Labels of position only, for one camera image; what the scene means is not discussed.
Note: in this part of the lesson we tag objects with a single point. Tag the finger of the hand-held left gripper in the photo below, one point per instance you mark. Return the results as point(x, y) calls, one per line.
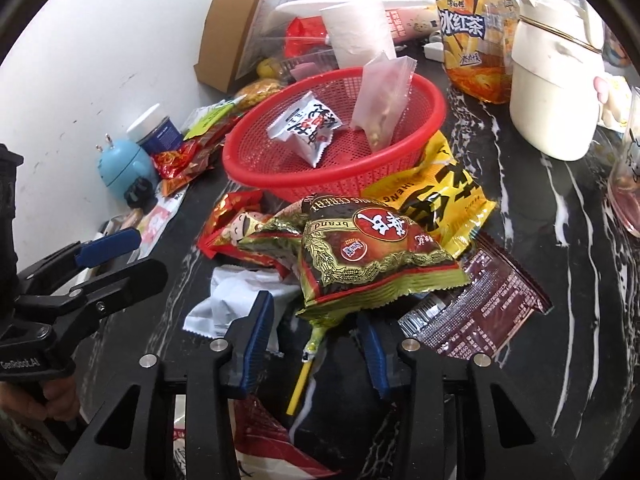
point(107, 247)
point(130, 280)

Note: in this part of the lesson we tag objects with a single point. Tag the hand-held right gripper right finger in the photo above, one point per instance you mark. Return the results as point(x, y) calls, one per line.
point(372, 355)

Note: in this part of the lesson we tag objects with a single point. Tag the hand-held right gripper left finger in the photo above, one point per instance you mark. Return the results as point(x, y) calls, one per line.
point(257, 330)

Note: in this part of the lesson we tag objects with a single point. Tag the green gold cereal packet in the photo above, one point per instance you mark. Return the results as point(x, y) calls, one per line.
point(370, 260)

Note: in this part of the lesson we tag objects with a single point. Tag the red gold candy packet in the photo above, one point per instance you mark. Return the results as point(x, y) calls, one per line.
point(235, 225)

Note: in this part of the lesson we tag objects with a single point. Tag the brown snack packet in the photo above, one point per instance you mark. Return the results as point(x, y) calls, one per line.
point(480, 300)

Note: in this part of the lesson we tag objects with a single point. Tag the red plastic basket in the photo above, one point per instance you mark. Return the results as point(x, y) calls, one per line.
point(300, 180)

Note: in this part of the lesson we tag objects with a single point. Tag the yellow black snack bag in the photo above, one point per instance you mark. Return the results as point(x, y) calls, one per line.
point(450, 195)

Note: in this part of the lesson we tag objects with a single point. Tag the person's left hand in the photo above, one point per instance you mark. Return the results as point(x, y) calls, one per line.
point(62, 400)

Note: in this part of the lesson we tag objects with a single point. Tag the white crumpled wrapper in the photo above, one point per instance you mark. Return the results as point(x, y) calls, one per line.
point(220, 305)

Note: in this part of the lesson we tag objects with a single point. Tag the pink white card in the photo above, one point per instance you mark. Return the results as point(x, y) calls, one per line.
point(160, 220)

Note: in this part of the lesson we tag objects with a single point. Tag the yellow straw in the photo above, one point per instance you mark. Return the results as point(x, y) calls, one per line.
point(299, 385)

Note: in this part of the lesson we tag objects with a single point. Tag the blue round toy figure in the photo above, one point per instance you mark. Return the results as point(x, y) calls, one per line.
point(122, 167)

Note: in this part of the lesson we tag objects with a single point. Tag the red gold snack packet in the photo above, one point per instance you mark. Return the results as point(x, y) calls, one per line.
point(180, 165)

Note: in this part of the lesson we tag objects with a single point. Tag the red white printed packet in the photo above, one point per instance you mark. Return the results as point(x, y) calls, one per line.
point(260, 440)

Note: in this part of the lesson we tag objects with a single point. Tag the blue jar white lid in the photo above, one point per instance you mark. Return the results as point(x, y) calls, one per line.
point(160, 135)

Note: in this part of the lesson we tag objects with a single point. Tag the green snack packet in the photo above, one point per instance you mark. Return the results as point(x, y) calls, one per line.
point(210, 117)

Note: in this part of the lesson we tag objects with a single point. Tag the white red snack packet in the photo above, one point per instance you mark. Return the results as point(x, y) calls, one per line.
point(305, 127)

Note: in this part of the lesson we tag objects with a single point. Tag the yellow orange snack packet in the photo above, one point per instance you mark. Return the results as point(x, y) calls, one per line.
point(260, 92)

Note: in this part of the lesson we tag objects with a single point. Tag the yellow round candy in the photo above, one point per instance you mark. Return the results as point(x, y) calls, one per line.
point(271, 68)

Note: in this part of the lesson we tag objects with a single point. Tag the cardboard box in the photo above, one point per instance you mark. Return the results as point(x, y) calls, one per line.
point(225, 35)

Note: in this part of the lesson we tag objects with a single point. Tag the clear pink plastic packet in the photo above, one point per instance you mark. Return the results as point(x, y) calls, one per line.
point(380, 95)

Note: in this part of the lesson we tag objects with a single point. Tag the red plastic bag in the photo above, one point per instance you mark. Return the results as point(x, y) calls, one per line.
point(305, 35)

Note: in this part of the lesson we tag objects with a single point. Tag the printed glass cup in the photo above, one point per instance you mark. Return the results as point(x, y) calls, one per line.
point(627, 200)

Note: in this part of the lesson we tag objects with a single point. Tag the white paper cup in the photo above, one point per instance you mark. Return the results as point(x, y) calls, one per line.
point(355, 35)

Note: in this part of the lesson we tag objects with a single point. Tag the cream electric kettle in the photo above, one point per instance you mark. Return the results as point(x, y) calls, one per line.
point(550, 90)

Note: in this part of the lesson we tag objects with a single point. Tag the white pink carton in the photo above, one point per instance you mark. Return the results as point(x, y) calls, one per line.
point(410, 20)

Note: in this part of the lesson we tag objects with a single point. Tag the orange iced tea bottle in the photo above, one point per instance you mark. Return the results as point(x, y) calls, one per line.
point(470, 30)

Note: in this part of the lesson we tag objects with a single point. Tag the white pink plush toy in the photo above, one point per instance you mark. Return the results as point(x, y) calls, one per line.
point(617, 105)

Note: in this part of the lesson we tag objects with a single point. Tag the colourful printed packet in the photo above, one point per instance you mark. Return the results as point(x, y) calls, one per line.
point(617, 47)

